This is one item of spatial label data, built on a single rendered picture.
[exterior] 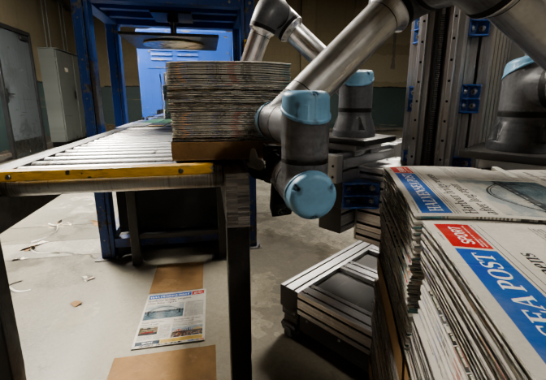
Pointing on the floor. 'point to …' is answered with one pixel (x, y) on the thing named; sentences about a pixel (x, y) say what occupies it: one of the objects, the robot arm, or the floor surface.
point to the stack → (462, 274)
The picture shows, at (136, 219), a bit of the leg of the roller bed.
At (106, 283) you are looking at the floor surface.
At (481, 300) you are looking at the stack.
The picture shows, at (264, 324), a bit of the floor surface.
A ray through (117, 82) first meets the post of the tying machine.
